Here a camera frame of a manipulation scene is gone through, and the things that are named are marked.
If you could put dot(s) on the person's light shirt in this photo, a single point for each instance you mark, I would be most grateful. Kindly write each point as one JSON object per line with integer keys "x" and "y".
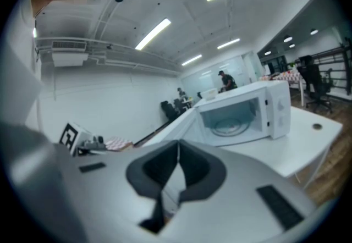
{"x": 24, "y": 85}

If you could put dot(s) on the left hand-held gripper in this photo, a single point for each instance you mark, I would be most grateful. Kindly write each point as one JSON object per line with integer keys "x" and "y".
{"x": 71, "y": 137}

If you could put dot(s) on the white air conditioner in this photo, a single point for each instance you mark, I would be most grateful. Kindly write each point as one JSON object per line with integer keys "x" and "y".
{"x": 70, "y": 56}

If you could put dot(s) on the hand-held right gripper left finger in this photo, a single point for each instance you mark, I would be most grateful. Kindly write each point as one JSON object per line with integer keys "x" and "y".
{"x": 110, "y": 195}

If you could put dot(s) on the small white desk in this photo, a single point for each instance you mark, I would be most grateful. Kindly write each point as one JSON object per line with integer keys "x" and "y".
{"x": 188, "y": 102}

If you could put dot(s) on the white microwave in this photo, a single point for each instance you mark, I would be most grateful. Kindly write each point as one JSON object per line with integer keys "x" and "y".
{"x": 275, "y": 93}

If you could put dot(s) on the black office chair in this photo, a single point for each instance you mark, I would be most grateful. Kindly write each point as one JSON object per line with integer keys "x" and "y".
{"x": 199, "y": 95}
{"x": 178, "y": 104}
{"x": 169, "y": 110}
{"x": 313, "y": 77}

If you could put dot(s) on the white table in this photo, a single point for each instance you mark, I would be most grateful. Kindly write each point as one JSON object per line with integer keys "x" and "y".
{"x": 302, "y": 148}

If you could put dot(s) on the pink checkered table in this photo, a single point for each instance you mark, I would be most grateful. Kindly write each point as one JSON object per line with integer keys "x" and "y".
{"x": 291, "y": 75}
{"x": 118, "y": 144}

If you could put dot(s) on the black metal railing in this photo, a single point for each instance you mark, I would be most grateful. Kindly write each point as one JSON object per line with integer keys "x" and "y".
{"x": 341, "y": 71}

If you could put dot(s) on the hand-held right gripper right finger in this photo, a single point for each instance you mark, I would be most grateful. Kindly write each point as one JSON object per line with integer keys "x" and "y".
{"x": 233, "y": 209}

